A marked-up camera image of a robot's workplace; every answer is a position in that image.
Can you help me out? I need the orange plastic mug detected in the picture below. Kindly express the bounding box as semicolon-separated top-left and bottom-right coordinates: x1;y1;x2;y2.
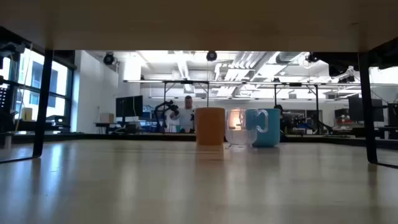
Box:
195;107;226;146

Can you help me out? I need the blue mug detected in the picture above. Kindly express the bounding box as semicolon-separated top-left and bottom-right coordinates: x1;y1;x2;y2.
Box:
245;108;281;148

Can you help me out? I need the clear glass mug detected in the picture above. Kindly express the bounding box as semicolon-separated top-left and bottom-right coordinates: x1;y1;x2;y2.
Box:
224;108;269;150

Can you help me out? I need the black computer monitor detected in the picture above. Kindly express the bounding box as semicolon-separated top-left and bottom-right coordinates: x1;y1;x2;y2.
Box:
115;95;144;118
348;95;385;123

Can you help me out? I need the teal object at table edge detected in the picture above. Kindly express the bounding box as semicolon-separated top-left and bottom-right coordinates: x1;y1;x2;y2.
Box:
0;0;398;170

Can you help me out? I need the cardboard box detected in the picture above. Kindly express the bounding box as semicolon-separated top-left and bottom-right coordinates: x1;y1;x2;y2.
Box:
99;112;115;124

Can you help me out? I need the dark office desk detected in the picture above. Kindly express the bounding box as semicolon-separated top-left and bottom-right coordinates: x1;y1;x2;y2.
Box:
95;121;142;134

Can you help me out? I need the yellow box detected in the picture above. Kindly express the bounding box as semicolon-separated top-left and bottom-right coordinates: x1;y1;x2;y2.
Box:
21;107;34;121

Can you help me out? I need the black table frame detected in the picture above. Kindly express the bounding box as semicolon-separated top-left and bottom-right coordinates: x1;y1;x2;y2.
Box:
0;132;398;151

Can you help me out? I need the window with black frame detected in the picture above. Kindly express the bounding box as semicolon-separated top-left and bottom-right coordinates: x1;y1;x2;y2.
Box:
0;46;75;133

